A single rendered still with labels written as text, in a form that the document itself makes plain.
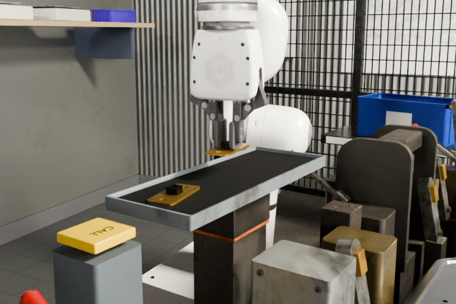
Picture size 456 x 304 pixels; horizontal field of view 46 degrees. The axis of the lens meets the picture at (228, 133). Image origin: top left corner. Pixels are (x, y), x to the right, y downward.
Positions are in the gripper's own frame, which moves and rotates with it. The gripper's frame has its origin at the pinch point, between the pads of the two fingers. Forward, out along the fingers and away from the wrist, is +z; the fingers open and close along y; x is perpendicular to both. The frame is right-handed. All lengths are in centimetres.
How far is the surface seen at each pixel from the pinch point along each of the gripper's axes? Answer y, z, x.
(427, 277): 28.3, 22.0, 11.0
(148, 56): -222, 6, 320
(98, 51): -218, -1, 248
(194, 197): 0.9, 6.3, -12.2
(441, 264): 29.8, 22.0, 16.9
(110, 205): -7.7, 6.7, -18.2
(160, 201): -1.8, 6.0, -16.1
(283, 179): 8.3, 6.5, 1.5
